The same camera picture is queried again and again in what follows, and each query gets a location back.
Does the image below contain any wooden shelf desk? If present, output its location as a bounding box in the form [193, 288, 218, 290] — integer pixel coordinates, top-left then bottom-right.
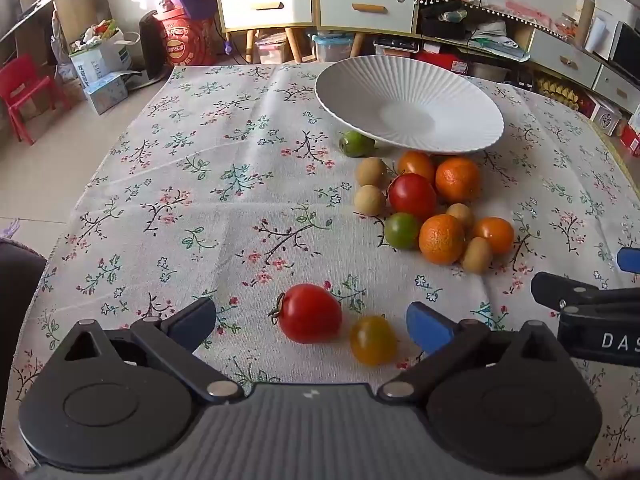
[0, 0, 113, 68]

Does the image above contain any clear box blue lid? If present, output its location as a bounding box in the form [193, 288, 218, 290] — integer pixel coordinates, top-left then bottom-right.
[312, 34, 356, 63]

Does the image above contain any tan longan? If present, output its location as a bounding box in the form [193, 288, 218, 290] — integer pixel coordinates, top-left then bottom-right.
[354, 185, 387, 216]
[446, 203, 476, 233]
[460, 236, 493, 274]

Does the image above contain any green tomato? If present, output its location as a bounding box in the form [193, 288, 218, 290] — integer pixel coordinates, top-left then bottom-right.
[384, 212, 421, 251]

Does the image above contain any yellow egg tray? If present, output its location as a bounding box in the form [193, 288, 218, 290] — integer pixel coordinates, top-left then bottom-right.
[536, 76, 586, 112]

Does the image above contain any clear box pink lid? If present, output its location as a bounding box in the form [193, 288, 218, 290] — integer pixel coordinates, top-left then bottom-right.
[255, 32, 292, 65]

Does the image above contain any brown kiwi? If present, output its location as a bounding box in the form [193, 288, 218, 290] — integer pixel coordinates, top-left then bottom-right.
[356, 157, 388, 187]

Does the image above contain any orange tomato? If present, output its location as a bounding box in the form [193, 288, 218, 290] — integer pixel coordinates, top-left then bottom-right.
[472, 217, 515, 256]
[397, 150, 436, 183]

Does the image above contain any pink floral cloth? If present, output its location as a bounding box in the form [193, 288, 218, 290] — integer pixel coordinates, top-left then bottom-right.
[382, 0, 568, 38]

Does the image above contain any floral tablecloth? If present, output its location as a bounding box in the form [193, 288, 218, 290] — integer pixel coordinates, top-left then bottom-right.
[0, 62, 640, 480]

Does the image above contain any red plastic chair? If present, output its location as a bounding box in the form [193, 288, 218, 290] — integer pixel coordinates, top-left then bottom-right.
[0, 55, 57, 145]

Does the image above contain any pile of white bags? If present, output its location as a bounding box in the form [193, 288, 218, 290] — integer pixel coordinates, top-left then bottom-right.
[467, 20, 531, 61]

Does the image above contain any yellow cherry tomato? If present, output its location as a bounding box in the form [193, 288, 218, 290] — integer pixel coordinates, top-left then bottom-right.
[349, 315, 398, 366]

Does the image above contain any black flat panel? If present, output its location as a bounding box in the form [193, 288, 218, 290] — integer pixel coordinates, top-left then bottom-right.
[138, 10, 167, 81]

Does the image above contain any white ribbed plate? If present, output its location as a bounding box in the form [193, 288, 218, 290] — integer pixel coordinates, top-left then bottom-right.
[315, 56, 505, 154]

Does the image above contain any long low wooden cabinet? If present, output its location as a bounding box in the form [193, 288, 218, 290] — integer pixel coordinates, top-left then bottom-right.
[520, 22, 640, 116]

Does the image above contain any clear box black lid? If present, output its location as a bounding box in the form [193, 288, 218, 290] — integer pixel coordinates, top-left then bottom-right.
[374, 37, 420, 58]

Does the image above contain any blue and white carton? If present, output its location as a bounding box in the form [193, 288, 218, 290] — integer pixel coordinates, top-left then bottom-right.
[84, 72, 130, 116]

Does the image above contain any red printed bucket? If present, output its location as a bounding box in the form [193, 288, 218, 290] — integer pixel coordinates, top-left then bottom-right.
[152, 7, 218, 67]

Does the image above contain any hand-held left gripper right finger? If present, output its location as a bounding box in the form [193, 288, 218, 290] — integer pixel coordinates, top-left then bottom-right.
[377, 301, 571, 404]

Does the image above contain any red tomato with stem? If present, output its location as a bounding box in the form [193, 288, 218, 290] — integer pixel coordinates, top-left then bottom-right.
[268, 283, 343, 345]

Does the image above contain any green jujube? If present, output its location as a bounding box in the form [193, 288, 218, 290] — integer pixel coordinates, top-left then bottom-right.
[339, 131, 376, 158]

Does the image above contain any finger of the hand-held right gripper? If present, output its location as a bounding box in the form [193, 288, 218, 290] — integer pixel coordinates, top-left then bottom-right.
[531, 271, 640, 317]
[616, 246, 640, 274]

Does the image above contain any tall wooden shelf cabinet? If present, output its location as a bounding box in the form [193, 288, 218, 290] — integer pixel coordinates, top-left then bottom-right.
[212, 0, 319, 63]

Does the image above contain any orange mandarin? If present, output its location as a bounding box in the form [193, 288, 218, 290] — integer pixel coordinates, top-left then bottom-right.
[419, 214, 467, 266]
[435, 157, 481, 204]

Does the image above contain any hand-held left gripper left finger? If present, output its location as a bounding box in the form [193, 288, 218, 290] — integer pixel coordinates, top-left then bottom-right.
[52, 296, 247, 405]

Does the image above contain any red cardboard box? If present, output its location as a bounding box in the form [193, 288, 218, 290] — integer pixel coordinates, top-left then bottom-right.
[417, 51, 468, 75]

